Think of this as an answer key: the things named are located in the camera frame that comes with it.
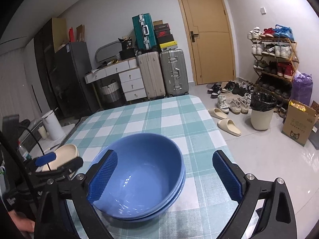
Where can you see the dark grey refrigerator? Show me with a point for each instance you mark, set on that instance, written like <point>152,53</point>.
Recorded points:
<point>76,98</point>

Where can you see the silver suitcase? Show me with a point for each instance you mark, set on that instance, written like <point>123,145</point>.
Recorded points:
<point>174,72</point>

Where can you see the purple plastic bag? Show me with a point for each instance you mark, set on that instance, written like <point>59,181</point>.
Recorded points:
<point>302,88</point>

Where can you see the beige slipper far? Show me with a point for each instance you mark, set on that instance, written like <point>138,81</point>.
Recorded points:
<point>217,113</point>

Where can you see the wooden shoe rack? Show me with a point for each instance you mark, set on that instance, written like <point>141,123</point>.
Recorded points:
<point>276,63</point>

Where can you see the cardboard box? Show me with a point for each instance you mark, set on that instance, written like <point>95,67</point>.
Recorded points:
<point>299,121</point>

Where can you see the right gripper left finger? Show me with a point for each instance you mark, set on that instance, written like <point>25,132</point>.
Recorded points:
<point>99,174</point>

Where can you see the beige slipper near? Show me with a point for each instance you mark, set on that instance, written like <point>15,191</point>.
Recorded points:
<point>229,126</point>

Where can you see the beige slipper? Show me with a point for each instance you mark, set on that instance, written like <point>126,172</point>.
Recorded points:
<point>229,126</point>
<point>217,113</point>

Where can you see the blue bowl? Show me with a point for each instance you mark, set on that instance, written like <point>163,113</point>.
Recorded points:
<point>161,209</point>
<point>148,172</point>

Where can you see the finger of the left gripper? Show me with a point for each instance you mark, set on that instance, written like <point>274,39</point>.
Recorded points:
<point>45,159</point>

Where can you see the wall light switch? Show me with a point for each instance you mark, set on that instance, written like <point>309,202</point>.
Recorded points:
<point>263,10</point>

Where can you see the white cup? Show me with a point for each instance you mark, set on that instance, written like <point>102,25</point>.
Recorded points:
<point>42,131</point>

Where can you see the grey side cabinet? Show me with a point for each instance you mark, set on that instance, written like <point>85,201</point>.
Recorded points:
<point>33,142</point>

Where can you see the beige suitcase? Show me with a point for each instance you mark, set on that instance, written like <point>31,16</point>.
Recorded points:
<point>149,64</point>

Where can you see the white trash bin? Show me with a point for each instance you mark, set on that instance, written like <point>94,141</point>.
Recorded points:
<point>262,108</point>

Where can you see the wooden door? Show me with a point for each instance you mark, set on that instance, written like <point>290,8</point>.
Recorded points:
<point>209,39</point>

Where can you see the teal suitcase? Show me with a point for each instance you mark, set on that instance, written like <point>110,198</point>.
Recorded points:
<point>144,32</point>

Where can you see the person hand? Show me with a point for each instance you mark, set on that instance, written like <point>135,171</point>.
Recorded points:
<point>22,223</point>

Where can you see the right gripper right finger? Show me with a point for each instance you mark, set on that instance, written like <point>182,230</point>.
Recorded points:
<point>231,175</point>

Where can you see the white kettle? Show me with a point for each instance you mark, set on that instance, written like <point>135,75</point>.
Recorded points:
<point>52,125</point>

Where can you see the striped laundry basket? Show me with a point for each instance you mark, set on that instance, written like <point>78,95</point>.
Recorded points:
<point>111,94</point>

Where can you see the stacked shoe boxes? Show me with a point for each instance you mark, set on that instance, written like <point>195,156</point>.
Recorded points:
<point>164,37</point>

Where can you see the white drawer desk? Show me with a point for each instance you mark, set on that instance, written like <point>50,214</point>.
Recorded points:
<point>126,73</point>

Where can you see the cream plate stack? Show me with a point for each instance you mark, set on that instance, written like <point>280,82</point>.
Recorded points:
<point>64,154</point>

